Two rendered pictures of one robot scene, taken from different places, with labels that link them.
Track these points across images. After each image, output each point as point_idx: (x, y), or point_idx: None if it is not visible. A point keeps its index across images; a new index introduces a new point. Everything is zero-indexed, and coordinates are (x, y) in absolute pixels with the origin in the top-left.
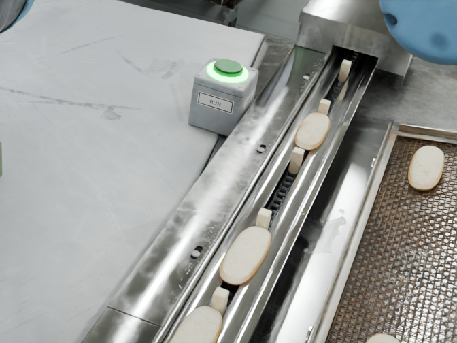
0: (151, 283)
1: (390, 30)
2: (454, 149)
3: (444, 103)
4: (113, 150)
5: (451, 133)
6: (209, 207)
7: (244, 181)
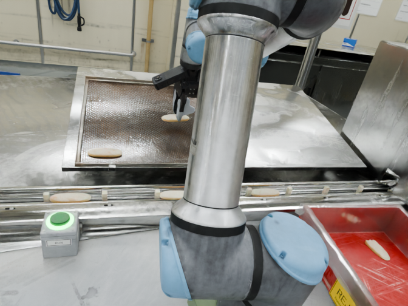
0: None
1: (263, 65)
2: (83, 147)
3: None
4: (127, 272)
5: (77, 146)
6: (165, 206)
7: (138, 203)
